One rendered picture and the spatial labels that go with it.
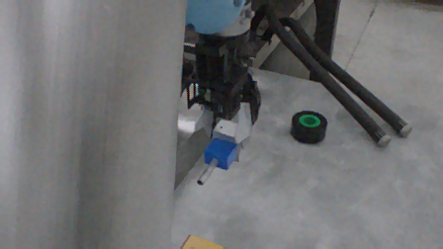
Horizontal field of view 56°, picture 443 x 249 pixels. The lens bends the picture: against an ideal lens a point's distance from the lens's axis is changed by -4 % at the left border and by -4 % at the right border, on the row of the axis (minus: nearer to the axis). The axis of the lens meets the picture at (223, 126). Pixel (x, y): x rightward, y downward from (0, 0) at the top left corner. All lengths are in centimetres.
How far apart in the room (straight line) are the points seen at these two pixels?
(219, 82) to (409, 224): 45
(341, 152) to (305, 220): 22
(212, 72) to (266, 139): 40
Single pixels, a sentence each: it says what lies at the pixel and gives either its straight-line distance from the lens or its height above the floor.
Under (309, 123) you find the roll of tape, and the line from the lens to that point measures 100.
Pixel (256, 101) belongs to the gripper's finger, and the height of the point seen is 104.
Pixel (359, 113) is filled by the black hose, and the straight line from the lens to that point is 102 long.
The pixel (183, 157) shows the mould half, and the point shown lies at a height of 85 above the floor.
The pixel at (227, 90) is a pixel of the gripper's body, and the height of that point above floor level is 109.
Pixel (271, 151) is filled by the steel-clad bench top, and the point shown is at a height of 80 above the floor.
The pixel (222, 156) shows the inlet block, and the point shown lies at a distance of 70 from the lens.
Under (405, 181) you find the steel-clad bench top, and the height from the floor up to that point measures 80.
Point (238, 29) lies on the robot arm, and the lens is 58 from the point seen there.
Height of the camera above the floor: 140
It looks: 37 degrees down
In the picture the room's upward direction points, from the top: straight up
